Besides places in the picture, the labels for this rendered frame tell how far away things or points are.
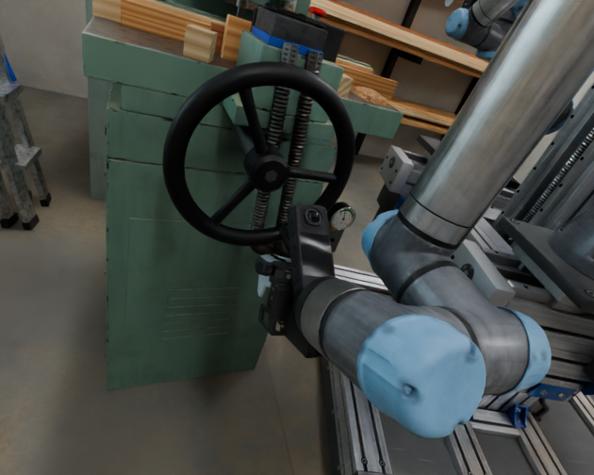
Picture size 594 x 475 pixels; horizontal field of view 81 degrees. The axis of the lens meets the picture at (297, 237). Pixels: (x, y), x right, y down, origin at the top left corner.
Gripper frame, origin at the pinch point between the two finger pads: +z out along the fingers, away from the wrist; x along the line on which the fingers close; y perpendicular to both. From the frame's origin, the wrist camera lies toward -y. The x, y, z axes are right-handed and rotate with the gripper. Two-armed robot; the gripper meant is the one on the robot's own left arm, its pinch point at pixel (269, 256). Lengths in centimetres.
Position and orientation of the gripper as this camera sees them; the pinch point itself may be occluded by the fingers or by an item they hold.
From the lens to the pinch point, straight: 54.0
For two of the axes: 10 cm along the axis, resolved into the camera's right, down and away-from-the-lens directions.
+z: -4.1, -1.3, 9.0
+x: 9.0, 1.2, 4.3
